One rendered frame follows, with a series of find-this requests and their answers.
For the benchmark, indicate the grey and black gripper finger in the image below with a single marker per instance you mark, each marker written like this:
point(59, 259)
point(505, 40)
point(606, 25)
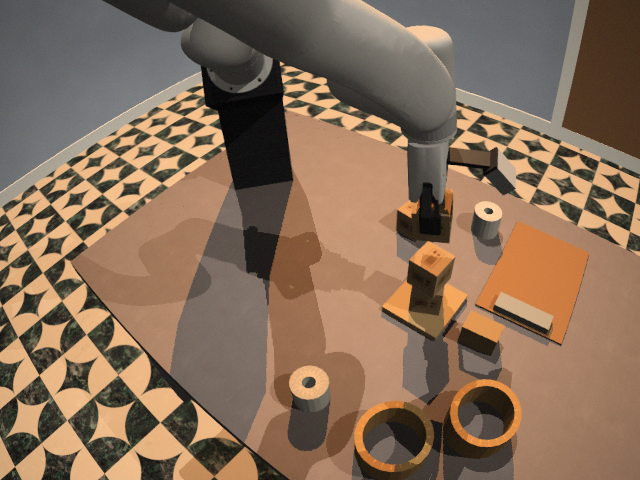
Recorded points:
point(432, 227)

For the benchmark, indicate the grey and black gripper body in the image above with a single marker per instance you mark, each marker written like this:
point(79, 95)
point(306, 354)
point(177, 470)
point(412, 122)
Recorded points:
point(426, 162)

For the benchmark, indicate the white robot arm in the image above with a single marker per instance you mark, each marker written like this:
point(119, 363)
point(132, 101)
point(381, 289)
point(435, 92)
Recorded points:
point(345, 41)

